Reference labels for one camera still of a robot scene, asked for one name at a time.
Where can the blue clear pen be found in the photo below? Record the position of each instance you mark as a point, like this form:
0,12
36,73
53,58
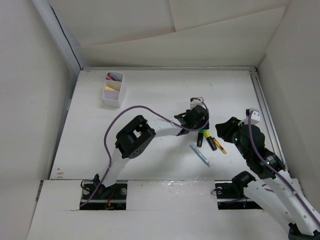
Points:
117,78

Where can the red gel pen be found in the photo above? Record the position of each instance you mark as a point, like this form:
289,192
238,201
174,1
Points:
111,77

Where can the black marker green cap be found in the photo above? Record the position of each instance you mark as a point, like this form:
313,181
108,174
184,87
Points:
200,137

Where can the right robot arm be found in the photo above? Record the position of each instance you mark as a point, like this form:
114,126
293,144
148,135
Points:
269,186

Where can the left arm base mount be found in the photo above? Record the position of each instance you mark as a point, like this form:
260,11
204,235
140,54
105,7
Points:
114,198

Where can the black marker yellow cap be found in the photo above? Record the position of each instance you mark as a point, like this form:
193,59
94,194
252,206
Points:
210,140

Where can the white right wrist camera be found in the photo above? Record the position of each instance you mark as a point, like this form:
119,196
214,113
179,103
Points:
253,115

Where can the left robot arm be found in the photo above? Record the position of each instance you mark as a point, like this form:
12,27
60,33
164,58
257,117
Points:
133,139

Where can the light blue pen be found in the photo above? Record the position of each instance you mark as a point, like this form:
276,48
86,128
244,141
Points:
199,154

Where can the white three-compartment organizer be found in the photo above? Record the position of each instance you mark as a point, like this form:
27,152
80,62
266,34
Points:
112,98

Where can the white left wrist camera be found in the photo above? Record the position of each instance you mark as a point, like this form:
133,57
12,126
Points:
196,101

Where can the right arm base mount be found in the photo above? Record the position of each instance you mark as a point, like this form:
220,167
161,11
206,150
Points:
228,198

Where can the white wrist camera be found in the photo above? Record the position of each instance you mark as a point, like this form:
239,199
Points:
253,115
196,101

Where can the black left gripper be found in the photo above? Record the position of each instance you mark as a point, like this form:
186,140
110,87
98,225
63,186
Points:
203,122

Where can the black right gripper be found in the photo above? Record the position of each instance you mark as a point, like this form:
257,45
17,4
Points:
227,127

